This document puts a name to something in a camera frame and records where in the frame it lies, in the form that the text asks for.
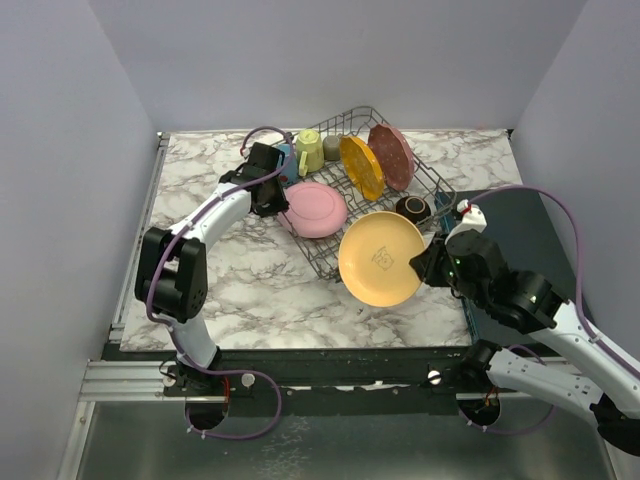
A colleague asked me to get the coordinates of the blue mug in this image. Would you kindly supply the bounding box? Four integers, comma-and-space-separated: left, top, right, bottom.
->
277, 143, 299, 187

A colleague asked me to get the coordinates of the plain pink plate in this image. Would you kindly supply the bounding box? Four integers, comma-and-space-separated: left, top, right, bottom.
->
277, 182, 348, 239

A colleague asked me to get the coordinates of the tan bear print plate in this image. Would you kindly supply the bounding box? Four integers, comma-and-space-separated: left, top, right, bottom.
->
338, 211, 426, 308

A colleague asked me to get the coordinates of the dark brown patterned bowl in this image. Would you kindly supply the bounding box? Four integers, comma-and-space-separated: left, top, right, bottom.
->
394, 195, 432, 225

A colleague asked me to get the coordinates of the yellow cream mug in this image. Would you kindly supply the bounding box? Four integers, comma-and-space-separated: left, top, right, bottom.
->
295, 129, 325, 177

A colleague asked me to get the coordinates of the small grey mug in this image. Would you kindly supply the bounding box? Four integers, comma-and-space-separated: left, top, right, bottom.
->
322, 135, 341, 162

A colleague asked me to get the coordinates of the grey wire dish rack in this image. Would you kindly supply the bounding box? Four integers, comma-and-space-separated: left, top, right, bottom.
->
265, 106, 457, 282

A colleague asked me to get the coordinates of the pink dotted plate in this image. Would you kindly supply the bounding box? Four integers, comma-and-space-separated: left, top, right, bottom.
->
367, 123, 415, 191

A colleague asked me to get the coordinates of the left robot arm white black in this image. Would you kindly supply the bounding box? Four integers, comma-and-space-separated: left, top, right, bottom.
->
134, 142, 288, 395

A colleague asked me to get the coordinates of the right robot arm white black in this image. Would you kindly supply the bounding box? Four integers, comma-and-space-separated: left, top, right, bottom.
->
409, 230, 639, 455

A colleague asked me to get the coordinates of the dark blue box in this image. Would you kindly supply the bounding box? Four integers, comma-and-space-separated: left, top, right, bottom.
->
462, 190, 576, 353

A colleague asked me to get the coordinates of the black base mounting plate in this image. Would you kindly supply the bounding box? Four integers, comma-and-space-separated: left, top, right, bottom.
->
164, 347, 492, 417

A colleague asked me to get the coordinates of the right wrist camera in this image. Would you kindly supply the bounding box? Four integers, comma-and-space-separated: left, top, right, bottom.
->
451, 199, 487, 235

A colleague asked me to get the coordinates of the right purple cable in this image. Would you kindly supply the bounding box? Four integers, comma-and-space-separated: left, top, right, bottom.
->
457, 184, 640, 436

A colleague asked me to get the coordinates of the aluminium rail frame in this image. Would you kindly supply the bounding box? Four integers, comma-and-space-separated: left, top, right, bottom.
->
56, 132, 171, 479

